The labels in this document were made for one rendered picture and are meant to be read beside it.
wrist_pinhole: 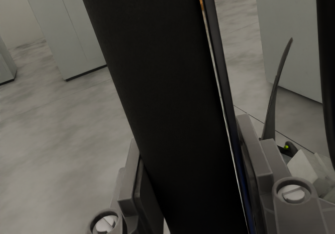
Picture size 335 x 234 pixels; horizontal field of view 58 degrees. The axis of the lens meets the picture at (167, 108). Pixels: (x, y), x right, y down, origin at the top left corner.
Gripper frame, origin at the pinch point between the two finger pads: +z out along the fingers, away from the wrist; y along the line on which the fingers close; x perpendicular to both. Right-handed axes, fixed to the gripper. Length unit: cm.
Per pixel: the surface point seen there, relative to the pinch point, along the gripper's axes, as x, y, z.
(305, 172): -34, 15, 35
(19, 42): -146, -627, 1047
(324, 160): -35, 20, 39
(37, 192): -151, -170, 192
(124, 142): -151, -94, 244
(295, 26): -78, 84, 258
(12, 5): -25, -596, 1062
